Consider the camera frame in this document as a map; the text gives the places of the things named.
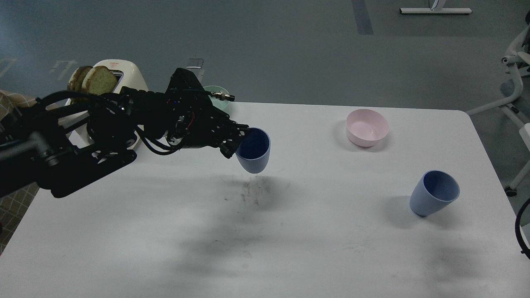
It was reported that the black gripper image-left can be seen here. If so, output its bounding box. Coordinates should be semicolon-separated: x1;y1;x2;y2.
165;68;252;159

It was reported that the blue cup starting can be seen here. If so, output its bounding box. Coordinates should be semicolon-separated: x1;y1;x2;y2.
409;170;460;217
236;127;271;174

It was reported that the green bowl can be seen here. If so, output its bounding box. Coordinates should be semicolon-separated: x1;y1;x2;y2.
204;85;231;113

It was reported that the metal floor plate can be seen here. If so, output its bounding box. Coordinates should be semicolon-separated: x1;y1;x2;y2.
185;58;205;81

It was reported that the cream toaster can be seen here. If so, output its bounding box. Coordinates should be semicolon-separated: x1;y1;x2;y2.
58;59;149;150

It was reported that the pink bowl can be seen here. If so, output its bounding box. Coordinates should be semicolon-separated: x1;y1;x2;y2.
346;109;390;147

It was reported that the front bread slice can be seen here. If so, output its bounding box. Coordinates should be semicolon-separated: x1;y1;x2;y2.
81;66;118;95

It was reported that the bread slice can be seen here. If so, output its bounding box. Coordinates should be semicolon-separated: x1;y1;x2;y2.
81;66;118;95
66;65;93;92

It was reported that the rear bread slice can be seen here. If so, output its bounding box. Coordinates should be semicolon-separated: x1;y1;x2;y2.
66;65;93;92

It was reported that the white stand base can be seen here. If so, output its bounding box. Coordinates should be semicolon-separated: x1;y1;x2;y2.
399;0;472;15

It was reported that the checkered beige cloth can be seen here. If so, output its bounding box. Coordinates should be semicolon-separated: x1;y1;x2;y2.
0;90;38;253

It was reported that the white chair frame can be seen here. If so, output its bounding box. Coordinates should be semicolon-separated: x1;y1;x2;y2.
466;25;530;197

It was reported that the black cable loop right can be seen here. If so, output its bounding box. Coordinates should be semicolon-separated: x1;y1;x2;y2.
515;198;530;260

